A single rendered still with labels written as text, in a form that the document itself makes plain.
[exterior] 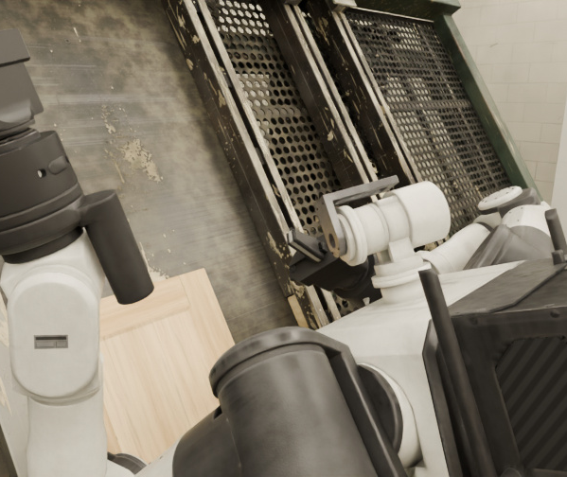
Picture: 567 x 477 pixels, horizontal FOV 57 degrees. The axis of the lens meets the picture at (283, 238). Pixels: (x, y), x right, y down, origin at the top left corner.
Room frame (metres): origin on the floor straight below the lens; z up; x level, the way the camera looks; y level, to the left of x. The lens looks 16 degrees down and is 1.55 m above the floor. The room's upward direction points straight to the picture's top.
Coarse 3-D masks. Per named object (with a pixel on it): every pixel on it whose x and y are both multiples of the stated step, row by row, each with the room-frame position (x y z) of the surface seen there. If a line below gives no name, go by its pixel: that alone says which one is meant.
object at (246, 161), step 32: (160, 0) 1.27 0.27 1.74; (192, 0) 1.24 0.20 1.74; (192, 32) 1.19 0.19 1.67; (192, 64) 1.19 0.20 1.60; (224, 64) 1.18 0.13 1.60; (224, 96) 1.12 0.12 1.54; (224, 128) 1.12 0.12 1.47; (256, 128) 1.13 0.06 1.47; (256, 160) 1.07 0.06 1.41; (256, 192) 1.06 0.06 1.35; (256, 224) 1.06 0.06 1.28; (288, 224) 1.05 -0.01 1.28; (288, 256) 0.99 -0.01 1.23; (288, 288) 0.99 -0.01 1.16; (320, 288) 0.99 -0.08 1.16; (320, 320) 0.94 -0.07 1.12
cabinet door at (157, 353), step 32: (160, 288) 0.83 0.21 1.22; (192, 288) 0.87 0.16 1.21; (128, 320) 0.76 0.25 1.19; (160, 320) 0.80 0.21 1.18; (192, 320) 0.83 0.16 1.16; (224, 320) 0.87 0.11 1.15; (128, 352) 0.74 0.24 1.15; (160, 352) 0.77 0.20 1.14; (192, 352) 0.80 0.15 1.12; (128, 384) 0.71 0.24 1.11; (160, 384) 0.73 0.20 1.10; (192, 384) 0.76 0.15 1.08; (128, 416) 0.68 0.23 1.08; (160, 416) 0.70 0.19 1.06; (192, 416) 0.73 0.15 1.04; (128, 448) 0.65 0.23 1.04; (160, 448) 0.67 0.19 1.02
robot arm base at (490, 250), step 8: (504, 224) 0.66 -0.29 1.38; (496, 232) 0.64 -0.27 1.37; (504, 232) 0.64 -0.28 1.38; (488, 240) 0.64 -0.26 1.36; (496, 240) 0.63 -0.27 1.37; (504, 240) 0.63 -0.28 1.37; (480, 248) 0.67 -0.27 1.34; (488, 248) 0.62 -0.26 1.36; (496, 248) 0.62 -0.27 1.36; (504, 248) 0.63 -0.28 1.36; (472, 256) 0.69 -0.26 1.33; (480, 256) 0.62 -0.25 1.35; (488, 256) 0.61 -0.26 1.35; (496, 256) 0.62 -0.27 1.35; (472, 264) 0.62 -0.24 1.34; (480, 264) 0.61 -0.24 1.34; (488, 264) 0.61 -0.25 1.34
